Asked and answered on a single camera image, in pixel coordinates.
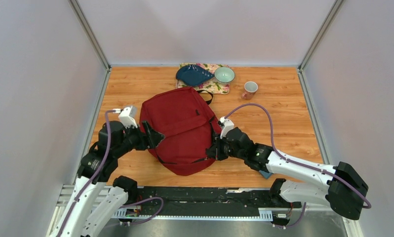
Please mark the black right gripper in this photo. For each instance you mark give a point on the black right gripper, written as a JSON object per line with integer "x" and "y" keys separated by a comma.
{"x": 215, "y": 151}

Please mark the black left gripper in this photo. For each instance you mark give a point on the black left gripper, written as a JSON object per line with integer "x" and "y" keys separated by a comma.
{"x": 153, "y": 138}

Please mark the red student backpack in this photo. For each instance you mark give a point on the red student backpack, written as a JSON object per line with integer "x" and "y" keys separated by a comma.
{"x": 188, "y": 124}

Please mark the blue leather wallet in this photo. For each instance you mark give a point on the blue leather wallet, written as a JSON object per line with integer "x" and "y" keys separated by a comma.
{"x": 265, "y": 174}

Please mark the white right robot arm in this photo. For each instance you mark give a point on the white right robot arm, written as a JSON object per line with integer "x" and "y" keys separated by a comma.
{"x": 339, "y": 187}

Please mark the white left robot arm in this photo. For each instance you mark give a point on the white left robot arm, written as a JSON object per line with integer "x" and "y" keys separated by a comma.
{"x": 80, "y": 217}

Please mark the floral rectangular tray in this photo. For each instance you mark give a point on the floral rectangular tray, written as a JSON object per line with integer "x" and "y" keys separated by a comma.
{"x": 212, "y": 85}

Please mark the dark blue leaf plate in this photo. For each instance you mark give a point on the dark blue leaf plate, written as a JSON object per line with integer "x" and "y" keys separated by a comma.
{"x": 193, "y": 75}

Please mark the pink patterned mug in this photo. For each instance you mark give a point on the pink patterned mug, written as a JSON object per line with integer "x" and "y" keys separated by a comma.
{"x": 250, "y": 89}

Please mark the pale green ceramic bowl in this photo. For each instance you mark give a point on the pale green ceramic bowl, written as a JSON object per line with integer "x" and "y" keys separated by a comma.
{"x": 224, "y": 74}

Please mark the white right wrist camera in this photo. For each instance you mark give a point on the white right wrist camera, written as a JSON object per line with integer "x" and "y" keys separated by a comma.
{"x": 226, "y": 125}

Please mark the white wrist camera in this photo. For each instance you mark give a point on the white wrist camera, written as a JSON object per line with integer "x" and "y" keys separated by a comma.
{"x": 226, "y": 125}
{"x": 127, "y": 116}

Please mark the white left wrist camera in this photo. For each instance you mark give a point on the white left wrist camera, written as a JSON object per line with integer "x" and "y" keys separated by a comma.
{"x": 127, "y": 116}

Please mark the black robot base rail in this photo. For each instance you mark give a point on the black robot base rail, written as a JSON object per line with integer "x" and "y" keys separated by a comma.
{"x": 189, "y": 202}

